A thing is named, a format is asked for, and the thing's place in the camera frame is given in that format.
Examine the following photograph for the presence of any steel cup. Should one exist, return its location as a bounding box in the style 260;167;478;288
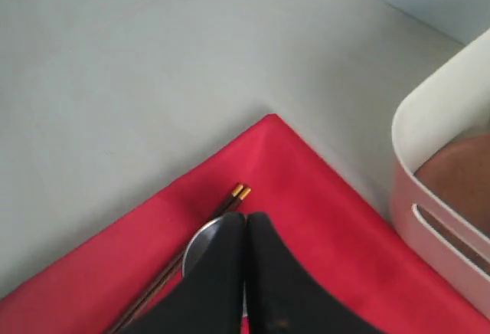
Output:
182;213;247;333

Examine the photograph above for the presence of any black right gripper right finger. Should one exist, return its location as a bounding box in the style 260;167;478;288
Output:
245;212;377;334

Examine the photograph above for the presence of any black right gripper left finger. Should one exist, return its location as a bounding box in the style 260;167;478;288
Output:
123;213;246;334

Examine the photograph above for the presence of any brown wooden plate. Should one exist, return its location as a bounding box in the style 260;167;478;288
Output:
415;133;490;266

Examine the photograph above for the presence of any dark wooden chopstick left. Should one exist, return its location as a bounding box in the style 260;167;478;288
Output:
105;183;246;334

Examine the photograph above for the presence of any cream plastic bin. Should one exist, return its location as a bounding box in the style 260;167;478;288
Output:
390;32;489;316

